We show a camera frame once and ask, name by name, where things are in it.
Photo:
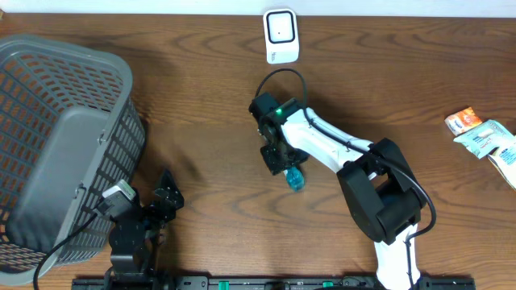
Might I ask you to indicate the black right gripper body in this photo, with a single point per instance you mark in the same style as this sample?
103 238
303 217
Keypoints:
281 155

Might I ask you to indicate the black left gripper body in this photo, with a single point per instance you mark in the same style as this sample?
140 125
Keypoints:
153 215

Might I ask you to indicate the blue Listerine mouthwash bottle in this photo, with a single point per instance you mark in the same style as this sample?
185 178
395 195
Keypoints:
294 178

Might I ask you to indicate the orange tissue pack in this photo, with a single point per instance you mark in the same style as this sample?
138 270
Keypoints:
462 121

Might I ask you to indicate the teal wet wipes pack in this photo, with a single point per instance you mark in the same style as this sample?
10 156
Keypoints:
486 137

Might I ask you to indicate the yellow snack bag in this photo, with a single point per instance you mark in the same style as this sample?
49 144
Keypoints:
503 159

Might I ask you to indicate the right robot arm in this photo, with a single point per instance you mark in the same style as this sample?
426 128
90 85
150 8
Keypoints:
381 192

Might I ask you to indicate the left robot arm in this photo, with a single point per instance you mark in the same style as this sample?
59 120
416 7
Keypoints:
138 233

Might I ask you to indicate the grey plastic shopping basket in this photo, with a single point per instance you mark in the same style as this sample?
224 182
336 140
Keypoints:
69 131

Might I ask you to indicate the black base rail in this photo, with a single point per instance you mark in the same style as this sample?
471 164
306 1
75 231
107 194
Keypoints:
198 282

